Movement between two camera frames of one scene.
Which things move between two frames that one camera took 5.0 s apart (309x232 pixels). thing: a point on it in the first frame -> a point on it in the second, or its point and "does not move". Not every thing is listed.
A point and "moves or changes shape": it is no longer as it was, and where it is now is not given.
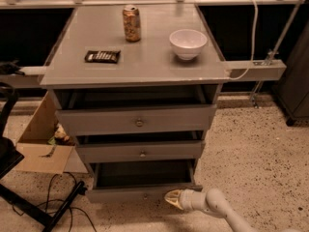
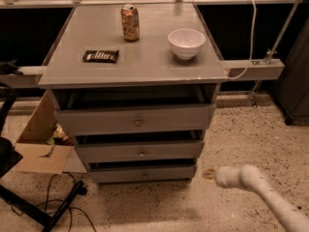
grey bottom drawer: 141,181 moves or changes shape
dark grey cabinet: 293,93 does not move
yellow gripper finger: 172,196 -> 210,175
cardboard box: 40,154 does not move
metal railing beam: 242,71 does not move
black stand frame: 11,156 does not move
